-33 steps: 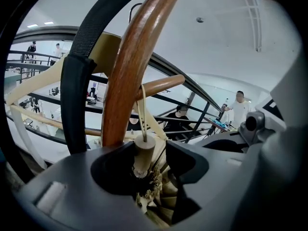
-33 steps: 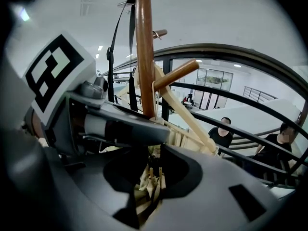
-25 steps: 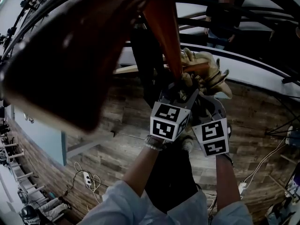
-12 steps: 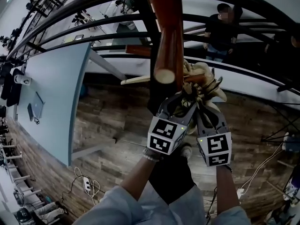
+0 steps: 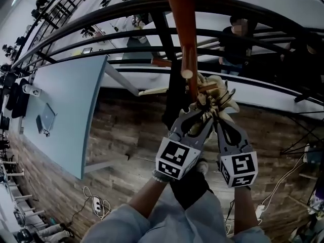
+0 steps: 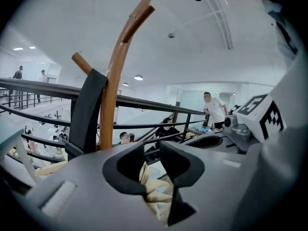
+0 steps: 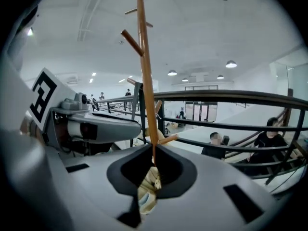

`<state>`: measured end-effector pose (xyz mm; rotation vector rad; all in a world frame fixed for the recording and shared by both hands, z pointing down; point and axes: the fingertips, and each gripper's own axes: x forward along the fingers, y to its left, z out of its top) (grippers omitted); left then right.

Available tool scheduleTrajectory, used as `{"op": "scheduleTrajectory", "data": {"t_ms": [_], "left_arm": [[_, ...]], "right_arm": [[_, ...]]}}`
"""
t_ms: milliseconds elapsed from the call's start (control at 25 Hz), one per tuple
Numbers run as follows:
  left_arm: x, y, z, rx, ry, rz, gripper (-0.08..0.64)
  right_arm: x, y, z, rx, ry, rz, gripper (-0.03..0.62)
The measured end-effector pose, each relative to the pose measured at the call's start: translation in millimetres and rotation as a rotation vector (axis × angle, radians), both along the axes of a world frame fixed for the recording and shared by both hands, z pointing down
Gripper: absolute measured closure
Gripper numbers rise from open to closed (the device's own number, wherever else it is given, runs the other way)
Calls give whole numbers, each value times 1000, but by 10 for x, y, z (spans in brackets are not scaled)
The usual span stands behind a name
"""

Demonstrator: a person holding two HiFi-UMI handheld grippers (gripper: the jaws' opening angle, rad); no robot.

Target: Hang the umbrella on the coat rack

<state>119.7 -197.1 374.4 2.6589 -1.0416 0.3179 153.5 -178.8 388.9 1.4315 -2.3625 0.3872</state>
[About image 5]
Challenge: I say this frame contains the light blue table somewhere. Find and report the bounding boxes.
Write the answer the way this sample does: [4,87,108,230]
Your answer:
[23,55,140,180]

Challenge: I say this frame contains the white mug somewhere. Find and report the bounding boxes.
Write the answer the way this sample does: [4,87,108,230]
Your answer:
[22,83,42,96]

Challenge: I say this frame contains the light wooden hanger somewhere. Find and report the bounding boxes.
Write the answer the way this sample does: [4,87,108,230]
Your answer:
[137,86,170,98]

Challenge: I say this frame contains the white bead bracelet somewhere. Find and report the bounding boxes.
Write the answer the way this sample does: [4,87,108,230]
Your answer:
[151,169,170,184]

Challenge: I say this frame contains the person's light blue shirt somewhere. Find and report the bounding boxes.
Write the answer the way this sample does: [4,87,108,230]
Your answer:
[80,185,272,243]

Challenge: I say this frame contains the black curved metal railing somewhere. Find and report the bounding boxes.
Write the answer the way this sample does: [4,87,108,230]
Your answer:
[10,0,324,116]

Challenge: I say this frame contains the person's black trousers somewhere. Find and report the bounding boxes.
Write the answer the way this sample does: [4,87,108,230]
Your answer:
[169,169,215,212]

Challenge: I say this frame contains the brown wooden coat rack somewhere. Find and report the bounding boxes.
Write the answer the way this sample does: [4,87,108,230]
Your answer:
[151,0,219,105]

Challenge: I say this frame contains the silver laptop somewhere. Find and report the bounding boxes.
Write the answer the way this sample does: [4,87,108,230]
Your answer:
[40,102,58,132]

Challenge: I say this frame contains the person's right forearm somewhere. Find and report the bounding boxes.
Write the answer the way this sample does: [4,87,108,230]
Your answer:
[232,185,261,235]

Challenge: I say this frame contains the person's left forearm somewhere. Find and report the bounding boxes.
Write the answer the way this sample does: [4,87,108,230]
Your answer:
[128,177,170,218]

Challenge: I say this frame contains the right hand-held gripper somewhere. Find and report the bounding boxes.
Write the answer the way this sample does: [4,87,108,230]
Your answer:
[214,119,259,189]

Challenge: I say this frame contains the person's white shoe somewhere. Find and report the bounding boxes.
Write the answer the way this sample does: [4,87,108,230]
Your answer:
[195,160,209,176]

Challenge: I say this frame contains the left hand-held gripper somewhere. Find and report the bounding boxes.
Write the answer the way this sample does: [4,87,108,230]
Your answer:
[155,108,216,181]

